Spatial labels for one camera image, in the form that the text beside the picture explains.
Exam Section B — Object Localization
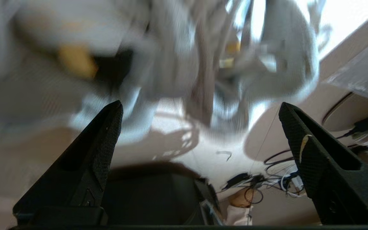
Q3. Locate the black grey robot base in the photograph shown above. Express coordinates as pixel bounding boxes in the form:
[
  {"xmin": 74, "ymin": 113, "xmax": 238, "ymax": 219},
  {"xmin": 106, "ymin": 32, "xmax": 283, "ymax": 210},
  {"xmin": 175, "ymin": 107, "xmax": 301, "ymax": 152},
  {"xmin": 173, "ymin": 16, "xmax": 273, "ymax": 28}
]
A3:
[{"xmin": 106, "ymin": 172, "xmax": 223, "ymax": 226}]

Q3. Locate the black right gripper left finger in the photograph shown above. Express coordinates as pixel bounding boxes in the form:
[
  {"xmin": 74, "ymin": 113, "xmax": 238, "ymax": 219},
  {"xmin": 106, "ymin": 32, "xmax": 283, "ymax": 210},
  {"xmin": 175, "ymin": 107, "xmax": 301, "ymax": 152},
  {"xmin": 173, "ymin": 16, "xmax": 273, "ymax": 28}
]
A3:
[{"xmin": 13, "ymin": 100, "xmax": 124, "ymax": 225}]

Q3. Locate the white sneaker large yellow tag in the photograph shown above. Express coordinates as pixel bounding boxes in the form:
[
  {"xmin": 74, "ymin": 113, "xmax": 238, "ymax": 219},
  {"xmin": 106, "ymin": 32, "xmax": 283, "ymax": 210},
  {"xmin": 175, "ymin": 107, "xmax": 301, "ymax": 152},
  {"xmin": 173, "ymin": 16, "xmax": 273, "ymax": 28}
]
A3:
[{"xmin": 0, "ymin": 0, "xmax": 162, "ymax": 146}]

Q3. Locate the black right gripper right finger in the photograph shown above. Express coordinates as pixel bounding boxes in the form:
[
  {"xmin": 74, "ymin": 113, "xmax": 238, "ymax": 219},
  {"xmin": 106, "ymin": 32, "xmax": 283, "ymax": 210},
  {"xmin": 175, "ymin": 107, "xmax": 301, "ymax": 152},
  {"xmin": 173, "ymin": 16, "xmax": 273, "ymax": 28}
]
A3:
[{"xmin": 278, "ymin": 102, "xmax": 368, "ymax": 225}]

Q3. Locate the clear crinkled plastic sheet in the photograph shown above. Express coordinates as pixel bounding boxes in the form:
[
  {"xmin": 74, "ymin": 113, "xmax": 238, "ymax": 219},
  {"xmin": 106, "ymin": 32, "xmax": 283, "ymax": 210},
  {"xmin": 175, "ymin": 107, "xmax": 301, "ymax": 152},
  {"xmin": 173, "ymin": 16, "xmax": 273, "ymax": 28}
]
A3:
[{"xmin": 324, "ymin": 31, "xmax": 368, "ymax": 106}]

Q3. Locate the tangled cable bundle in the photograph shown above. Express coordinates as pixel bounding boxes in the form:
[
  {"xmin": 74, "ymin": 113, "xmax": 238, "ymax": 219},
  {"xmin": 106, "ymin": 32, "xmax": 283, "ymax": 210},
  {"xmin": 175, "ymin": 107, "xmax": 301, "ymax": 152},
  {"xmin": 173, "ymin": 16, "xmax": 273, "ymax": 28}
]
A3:
[{"xmin": 221, "ymin": 149, "xmax": 304, "ymax": 205}]

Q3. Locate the white sneaker small yellow tag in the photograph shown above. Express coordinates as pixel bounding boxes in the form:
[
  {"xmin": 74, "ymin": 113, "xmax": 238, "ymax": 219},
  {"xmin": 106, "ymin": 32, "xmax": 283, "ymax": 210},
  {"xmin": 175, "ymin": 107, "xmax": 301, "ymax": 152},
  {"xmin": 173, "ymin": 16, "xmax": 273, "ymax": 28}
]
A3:
[{"xmin": 158, "ymin": 0, "xmax": 321, "ymax": 133}]

